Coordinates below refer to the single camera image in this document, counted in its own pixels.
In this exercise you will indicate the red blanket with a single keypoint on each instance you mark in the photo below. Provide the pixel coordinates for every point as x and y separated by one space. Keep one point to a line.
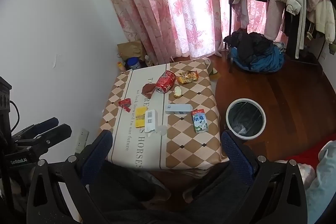
310 155

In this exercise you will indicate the wall power socket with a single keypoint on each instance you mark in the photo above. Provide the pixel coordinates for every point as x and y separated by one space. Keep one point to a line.
82 140

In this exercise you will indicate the yellow packet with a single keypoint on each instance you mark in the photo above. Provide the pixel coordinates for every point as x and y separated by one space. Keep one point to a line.
140 116

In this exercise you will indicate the bitten apple core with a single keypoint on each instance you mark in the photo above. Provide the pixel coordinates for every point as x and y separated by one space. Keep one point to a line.
177 92

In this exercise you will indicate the white round trash bin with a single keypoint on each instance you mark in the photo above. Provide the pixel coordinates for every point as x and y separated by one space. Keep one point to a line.
246 119

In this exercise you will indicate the checkered pillow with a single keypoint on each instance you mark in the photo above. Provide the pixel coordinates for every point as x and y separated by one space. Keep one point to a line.
308 174

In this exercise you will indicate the black clothes pile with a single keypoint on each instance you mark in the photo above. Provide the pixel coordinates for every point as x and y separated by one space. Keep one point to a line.
249 46

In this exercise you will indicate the green milk carton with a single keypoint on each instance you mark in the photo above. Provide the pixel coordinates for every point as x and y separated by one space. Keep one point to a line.
199 121

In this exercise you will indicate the checkered tablecloth on table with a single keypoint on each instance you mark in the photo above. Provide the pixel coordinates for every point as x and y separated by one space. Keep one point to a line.
181 148

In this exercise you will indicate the red crushed soda can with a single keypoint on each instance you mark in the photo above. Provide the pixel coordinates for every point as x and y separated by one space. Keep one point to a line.
165 82

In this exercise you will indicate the orange yellow snack wrapper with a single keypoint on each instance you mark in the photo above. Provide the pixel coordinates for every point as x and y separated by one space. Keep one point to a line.
187 77

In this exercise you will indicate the small red wrapper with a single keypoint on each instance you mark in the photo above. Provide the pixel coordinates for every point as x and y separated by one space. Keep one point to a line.
125 104

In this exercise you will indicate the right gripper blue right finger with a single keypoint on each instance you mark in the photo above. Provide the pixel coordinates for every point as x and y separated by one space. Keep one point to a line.
276 193

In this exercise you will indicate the clear plastic bottle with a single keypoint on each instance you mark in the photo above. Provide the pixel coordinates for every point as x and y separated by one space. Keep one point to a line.
148 61

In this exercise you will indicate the blue lidded white tub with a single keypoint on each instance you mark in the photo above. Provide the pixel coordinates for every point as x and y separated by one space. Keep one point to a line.
133 63

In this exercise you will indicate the brown paper bag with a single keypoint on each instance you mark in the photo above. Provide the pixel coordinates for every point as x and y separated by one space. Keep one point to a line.
131 49

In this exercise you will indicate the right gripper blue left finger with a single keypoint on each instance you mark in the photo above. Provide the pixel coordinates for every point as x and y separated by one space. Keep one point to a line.
46 203

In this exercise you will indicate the small orange capped bottle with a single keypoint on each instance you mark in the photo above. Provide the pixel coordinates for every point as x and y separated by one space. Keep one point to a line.
121 66

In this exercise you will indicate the brown red foil wrapper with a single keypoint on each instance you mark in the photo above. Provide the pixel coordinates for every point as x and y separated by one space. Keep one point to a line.
148 90

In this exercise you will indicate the pink floral curtain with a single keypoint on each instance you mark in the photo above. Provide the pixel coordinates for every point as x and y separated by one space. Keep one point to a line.
168 3

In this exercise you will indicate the black clothes rack pole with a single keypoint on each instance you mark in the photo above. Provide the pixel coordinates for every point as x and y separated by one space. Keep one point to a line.
227 46

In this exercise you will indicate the white barcode box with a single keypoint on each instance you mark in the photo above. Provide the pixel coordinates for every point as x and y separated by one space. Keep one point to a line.
151 121

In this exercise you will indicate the white plastic cup lid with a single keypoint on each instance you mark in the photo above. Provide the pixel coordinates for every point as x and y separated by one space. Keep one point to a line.
160 130

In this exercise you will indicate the blue jacket pile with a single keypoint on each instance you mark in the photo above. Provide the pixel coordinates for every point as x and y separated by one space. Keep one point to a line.
272 61

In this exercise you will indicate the white blue package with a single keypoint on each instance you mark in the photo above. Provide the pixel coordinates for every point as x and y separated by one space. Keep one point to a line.
178 109

